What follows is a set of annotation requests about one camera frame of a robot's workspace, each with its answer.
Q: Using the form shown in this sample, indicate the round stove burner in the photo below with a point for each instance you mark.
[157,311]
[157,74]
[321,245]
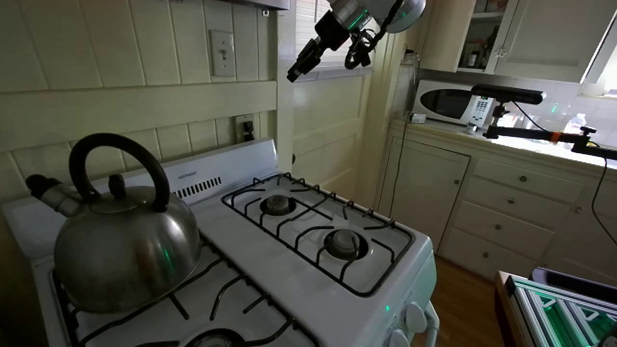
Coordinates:
[279,205]
[215,340]
[346,243]

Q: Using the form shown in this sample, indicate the white wall light switch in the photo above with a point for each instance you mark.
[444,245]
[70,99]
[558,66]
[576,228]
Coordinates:
[223,54]

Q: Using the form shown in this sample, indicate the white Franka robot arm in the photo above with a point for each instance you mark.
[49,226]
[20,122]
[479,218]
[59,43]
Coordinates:
[398,12]

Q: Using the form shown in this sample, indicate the white cabinet drawer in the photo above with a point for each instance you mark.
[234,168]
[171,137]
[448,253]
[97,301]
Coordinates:
[504,228]
[523,178]
[489,253]
[514,201]

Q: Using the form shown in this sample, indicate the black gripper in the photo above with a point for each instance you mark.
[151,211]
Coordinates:
[331,31]

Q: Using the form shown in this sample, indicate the white cabinet door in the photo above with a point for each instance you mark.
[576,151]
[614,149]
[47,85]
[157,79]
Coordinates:
[427,193]

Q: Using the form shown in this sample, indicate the white base cabinet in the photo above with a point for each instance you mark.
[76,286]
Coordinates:
[566,257]

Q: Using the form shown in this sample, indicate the black stereo camera bar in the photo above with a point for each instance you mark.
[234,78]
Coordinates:
[508,93]

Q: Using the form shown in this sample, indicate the white gas stove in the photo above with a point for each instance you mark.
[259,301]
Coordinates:
[282,282]

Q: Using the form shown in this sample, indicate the wall power outlet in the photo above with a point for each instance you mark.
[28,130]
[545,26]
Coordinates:
[244,130]

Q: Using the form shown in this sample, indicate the white stove knob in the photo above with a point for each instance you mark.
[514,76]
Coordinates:
[415,319]
[398,340]

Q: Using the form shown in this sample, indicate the white panel door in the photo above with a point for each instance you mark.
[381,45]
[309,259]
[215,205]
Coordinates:
[329,135]

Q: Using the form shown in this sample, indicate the black stove burner grate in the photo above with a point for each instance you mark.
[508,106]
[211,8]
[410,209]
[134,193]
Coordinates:
[290,245]
[225,290]

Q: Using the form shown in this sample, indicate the green white plastic rack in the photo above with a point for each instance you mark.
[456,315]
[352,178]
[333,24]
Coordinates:
[560,315]

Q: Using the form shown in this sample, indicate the white microwave oven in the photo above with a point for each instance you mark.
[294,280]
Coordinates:
[450,103]

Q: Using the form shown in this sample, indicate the dark flat tablet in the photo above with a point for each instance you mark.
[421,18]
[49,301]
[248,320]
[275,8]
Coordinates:
[579,286]

